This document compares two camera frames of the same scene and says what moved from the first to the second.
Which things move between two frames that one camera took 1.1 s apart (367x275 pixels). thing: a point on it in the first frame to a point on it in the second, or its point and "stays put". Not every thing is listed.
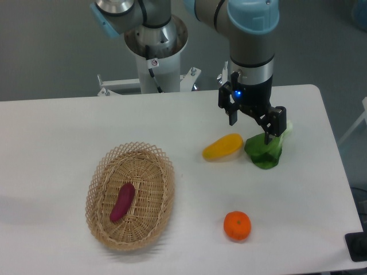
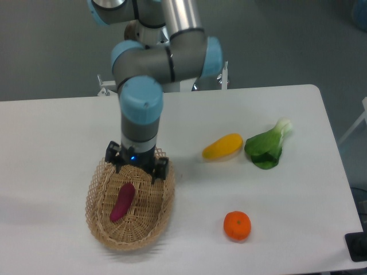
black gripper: [256, 99] to [145, 160]
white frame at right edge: [363, 116] stays put
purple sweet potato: [124, 197] stays put
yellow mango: [223, 148] stays put
